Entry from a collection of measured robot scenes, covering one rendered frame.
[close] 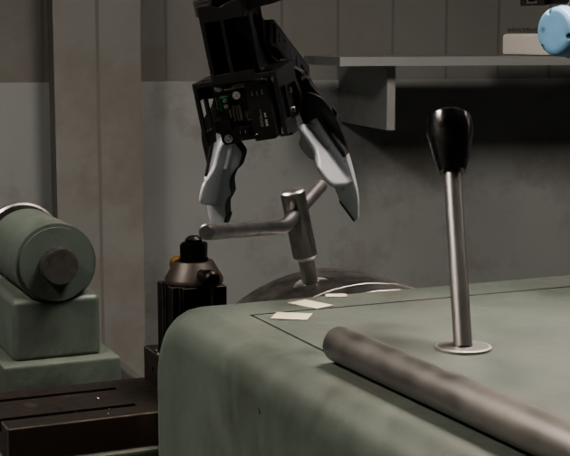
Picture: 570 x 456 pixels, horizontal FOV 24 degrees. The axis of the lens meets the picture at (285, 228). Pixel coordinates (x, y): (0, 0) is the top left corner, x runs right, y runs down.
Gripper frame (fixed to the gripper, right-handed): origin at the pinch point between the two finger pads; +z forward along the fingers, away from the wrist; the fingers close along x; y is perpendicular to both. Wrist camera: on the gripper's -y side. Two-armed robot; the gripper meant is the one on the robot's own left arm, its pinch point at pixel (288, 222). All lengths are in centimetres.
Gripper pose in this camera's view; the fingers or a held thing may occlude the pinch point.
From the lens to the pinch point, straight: 113.4
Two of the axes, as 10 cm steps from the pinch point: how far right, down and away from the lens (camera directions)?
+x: 9.5, -1.2, -2.9
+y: -2.5, 2.6, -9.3
